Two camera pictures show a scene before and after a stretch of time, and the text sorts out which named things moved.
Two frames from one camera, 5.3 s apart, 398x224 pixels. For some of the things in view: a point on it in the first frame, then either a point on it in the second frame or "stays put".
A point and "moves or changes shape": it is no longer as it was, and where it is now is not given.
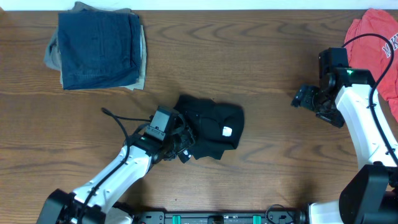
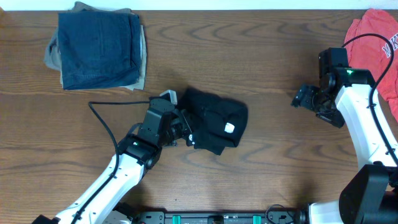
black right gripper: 306,98 stays put
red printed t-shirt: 372,53 stays put
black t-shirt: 216,127 moves or changes shape
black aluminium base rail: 286,217 stays put
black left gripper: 187,140 -> 186,127
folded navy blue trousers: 99,49 stays put
